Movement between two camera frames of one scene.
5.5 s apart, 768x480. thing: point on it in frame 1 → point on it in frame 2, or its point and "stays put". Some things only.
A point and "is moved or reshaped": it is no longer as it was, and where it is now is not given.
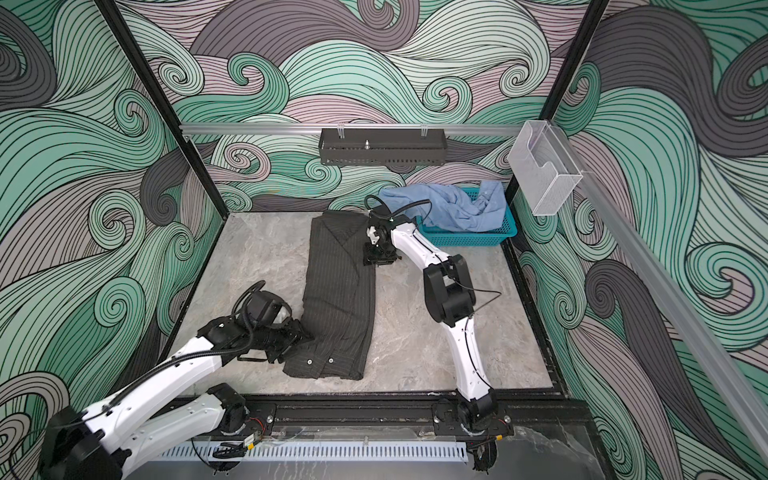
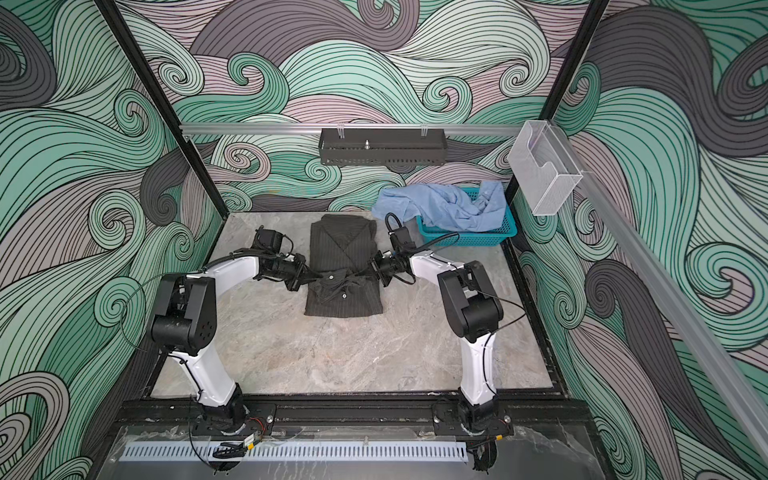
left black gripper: x=296 y=335 → x=304 y=274
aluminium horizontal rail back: x=351 y=128 stays put
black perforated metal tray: x=382 y=147 stays put
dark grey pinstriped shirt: x=339 y=298 is moved or reshaped
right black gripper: x=369 y=255 → x=375 y=265
